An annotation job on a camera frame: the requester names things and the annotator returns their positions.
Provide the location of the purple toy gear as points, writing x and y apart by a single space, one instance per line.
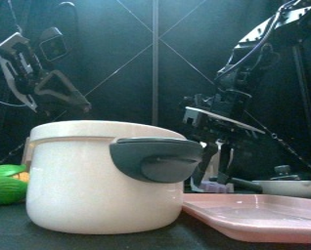
216 187

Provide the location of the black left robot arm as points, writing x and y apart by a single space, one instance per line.
66 16

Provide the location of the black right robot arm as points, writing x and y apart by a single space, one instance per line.
267 42

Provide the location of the dark grey lid knob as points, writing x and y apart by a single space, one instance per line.
283 172

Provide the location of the pink plastic tray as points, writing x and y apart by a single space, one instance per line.
257 216

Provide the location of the green toy corn cob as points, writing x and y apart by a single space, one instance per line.
6 190

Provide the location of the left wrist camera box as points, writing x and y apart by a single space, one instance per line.
54 45

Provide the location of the dark slanted frame strut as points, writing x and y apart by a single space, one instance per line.
304 97

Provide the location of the grey vertical frame pole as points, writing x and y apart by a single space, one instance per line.
154 62

